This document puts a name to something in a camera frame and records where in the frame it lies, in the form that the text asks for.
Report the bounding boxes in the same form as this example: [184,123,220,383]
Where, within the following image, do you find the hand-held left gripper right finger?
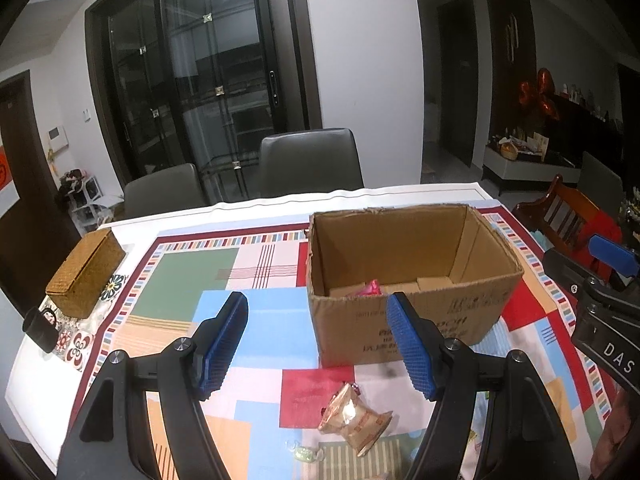
[386,291,581,480]

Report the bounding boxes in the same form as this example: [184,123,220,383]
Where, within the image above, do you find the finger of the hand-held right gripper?
[543,249,608,295]
[588,234,640,277]

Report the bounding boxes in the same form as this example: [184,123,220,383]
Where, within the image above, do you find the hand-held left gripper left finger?
[57,291,249,480]

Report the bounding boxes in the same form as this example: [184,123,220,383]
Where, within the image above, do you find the brown cardboard box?
[305,203,525,368]

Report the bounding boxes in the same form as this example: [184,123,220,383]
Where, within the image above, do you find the beige snack packet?
[318,381,394,458]

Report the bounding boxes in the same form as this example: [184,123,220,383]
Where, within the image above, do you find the person's right hand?
[590,392,640,480]

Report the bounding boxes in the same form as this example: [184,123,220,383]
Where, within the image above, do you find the red cloth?
[575,209,623,281]

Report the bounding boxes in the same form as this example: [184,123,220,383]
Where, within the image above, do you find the brown wooden chair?
[511,174,623,281]

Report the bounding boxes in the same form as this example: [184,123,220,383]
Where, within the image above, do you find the pink snack packet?
[350,280,383,299]

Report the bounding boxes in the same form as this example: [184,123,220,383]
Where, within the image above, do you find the grey armchair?
[577,151,626,211]

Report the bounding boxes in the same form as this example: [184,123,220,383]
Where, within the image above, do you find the colourful patchwork tablecloth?
[75,195,621,480]

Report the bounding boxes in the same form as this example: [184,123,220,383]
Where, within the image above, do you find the white and dark sideboard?
[482,95,623,196]

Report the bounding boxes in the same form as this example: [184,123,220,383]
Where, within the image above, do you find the clear green wrapped candy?
[285,439,326,462]

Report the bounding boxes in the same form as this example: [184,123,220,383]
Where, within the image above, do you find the floral patterned placemat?
[42,245,137,373]

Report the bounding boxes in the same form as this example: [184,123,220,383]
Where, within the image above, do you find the woven wicker box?
[45,227,127,319]

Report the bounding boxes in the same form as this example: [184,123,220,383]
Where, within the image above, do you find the grey leather chair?
[122,162,211,221]
[258,128,365,198]

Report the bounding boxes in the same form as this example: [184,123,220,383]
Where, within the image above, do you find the red foil balloon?
[517,69,560,121]

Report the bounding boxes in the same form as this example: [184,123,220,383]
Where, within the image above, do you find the black mug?
[22,307,60,353]

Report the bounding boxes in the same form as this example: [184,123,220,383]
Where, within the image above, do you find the white storage shelf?
[57,169,124,236]

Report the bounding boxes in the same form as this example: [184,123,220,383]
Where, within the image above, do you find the dark tall cabinet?
[482,0,540,126]

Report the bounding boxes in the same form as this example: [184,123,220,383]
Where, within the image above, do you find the dark wooden door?
[0,71,81,301]

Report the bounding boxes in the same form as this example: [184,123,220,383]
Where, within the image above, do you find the dark framed glass sliding door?
[85,0,322,198]

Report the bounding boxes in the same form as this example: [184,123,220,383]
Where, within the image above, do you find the red door sign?
[0,147,16,211]

